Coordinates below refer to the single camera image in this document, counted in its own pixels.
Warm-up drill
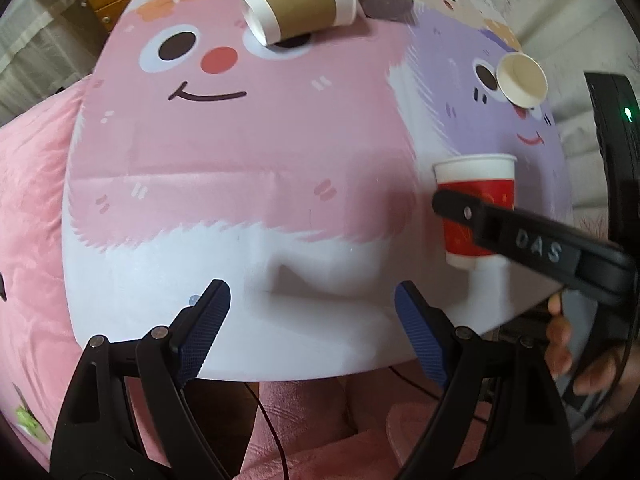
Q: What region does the cartoon printed table cover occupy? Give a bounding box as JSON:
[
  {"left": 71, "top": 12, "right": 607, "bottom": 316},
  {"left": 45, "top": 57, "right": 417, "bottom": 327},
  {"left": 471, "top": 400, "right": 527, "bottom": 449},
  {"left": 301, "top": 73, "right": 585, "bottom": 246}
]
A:
[{"left": 62, "top": 0, "right": 574, "bottom": 382}]

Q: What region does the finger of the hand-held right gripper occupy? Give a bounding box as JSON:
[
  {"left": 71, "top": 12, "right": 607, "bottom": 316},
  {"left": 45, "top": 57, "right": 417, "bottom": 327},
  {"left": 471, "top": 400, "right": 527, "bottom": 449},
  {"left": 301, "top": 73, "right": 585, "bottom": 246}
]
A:
[{"left": 432, "top": 184, "right": 622, "bottom": 282}]

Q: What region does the pink plush blanket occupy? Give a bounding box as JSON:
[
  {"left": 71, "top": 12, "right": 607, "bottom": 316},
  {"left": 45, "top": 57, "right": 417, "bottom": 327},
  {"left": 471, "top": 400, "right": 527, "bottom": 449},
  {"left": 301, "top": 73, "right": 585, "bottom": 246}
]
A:
[{"left": 0, "top": 74, "right": 501, "bottom": 480}]

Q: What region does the white curtain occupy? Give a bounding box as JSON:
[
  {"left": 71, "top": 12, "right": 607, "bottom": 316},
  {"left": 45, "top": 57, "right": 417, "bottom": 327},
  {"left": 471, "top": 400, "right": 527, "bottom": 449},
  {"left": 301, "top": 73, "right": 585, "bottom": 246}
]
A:
[{"left": 0, "top": 0, "right": 97, "bottom": 128}]

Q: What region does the black cable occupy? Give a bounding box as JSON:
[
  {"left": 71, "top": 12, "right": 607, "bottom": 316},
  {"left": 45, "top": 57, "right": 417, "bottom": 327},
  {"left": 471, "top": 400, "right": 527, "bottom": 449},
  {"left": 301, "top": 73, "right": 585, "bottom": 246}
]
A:
[{"left": 244, "top": 381, "right": 292, "bottom": 480}]

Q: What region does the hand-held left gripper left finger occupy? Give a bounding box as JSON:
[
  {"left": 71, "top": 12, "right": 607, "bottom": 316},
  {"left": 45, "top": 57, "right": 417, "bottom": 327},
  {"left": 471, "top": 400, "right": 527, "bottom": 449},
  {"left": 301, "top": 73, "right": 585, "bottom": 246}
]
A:
[{"left": 50, "top": 279, "right": 232, "bottom": 480}]

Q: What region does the red and white paper cup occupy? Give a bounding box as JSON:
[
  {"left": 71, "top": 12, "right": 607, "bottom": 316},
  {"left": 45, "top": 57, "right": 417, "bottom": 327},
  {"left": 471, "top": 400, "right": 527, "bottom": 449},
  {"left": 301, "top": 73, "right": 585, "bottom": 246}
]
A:
[{"left": 432, "top": 153, "right": 518, "bottom": 269}]

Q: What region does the small white paper cup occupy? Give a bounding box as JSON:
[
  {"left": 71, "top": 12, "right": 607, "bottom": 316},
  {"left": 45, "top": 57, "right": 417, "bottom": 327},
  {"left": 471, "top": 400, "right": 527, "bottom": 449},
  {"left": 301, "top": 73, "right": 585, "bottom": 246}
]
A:
[{"left": 497, "top": 52, "right": 550, "bottom": 110}]

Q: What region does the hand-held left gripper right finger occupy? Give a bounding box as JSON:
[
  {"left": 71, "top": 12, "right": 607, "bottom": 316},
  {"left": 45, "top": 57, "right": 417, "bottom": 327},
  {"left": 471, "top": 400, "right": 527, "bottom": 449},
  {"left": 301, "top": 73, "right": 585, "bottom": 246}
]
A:
[{"left": 395, "top": 281, "right": 574, "bottom": 480}]

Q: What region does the person's right hand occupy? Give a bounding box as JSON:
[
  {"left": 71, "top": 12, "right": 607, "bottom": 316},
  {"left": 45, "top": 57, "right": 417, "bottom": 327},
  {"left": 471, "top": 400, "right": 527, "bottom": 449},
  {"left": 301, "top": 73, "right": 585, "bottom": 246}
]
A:
[{"left": 545, "top": 293, "right": 640, "bottom": 427}]

